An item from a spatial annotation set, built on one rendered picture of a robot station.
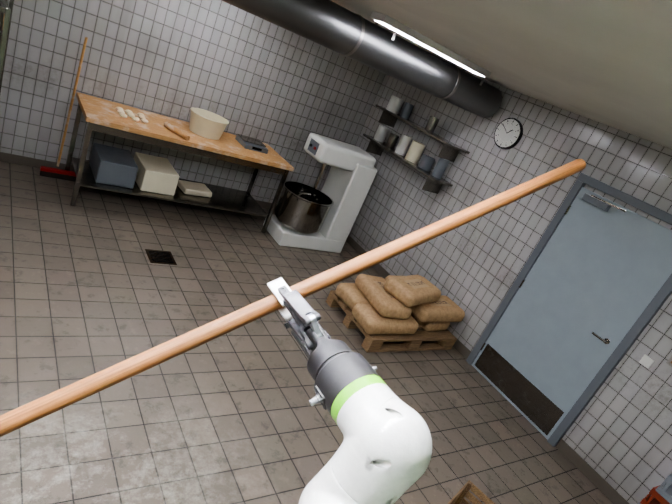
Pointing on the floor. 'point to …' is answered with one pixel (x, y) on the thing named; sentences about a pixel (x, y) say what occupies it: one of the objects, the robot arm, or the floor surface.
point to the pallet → (394, 334)
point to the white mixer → (358, 175)
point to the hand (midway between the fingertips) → (283, 298)
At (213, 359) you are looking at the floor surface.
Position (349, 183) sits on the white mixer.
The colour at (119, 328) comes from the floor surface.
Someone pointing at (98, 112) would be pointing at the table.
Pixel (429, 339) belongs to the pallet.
